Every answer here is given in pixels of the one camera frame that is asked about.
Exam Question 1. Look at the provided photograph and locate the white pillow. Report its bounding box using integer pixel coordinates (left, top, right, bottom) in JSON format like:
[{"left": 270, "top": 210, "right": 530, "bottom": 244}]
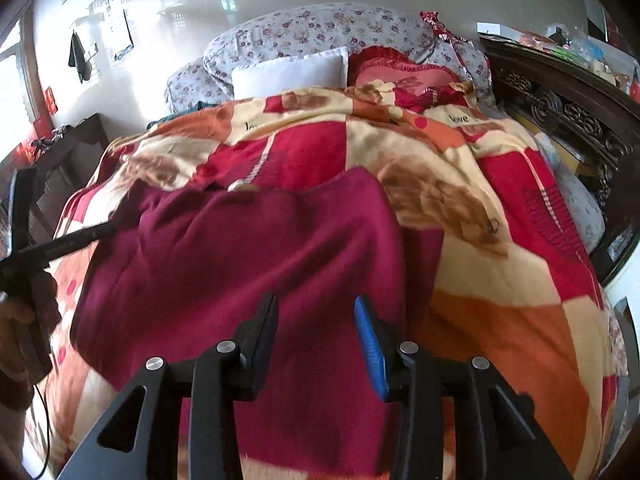
[{"left": 231, "top": 47, "right": 348, "bottom": 100}]

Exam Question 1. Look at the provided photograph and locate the dark carved wooden headboard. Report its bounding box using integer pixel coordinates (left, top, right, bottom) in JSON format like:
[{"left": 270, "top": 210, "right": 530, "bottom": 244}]
[{"left": 480, "top": 35, "right": 639, "bottom": 285}]

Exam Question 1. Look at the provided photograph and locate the red orange cream patterned blanket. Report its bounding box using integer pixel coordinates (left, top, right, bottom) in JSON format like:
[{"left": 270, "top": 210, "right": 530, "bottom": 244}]
[{"left": 27, "top": 82, "right": 626, "bottom": 479}]

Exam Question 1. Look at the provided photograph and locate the person's left hand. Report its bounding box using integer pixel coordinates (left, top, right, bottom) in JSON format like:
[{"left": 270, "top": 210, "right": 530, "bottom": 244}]
[{"left": 1, "top": 271, "right": 61, "bottom": 412}]

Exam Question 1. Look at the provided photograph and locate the wall poster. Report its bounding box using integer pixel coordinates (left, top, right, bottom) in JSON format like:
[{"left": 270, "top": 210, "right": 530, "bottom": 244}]
[{"left": 93, "top": 0, "right": 134, "bottom": 62}]

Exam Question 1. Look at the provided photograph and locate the teal cloth on bed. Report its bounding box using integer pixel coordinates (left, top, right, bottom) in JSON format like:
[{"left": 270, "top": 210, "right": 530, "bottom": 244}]
[{"left": 146, "top": 101, "right": 216, "bottom": 131}]

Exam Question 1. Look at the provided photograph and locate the red pink cushion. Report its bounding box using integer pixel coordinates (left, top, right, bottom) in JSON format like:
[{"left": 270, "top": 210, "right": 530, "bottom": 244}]
[{"left": 348, "top": 47, "right": 477, "bottom": 113}]

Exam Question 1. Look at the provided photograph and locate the dark wooden cabinet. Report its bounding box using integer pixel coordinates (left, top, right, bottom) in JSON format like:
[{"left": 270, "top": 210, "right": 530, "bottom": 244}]
[{"left": 29, "top": 113, "right": 110, "bottom": 242}]

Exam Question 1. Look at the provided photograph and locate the dark hanging garment on wall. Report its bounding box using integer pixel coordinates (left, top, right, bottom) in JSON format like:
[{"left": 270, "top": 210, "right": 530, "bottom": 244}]
[{"left": 67, "top": 32, "right": 92, "bottom": 84}]

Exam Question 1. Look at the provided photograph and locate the maroon knit garment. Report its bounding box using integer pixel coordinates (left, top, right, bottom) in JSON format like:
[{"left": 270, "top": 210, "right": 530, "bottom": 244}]
[{"left": 70, "top": 168, "right": 444, "bottom": 476}]

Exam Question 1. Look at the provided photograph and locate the window with frame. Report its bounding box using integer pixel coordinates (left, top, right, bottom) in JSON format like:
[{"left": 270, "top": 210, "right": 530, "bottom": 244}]
[{"left": 0, "top": 23, "right": 34, "bottom": 159}]

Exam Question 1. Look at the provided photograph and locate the black cable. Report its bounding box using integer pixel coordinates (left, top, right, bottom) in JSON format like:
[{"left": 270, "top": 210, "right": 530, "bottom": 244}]
[{"left": 29, "top": 381, "right": 54, "bottom": 480}]

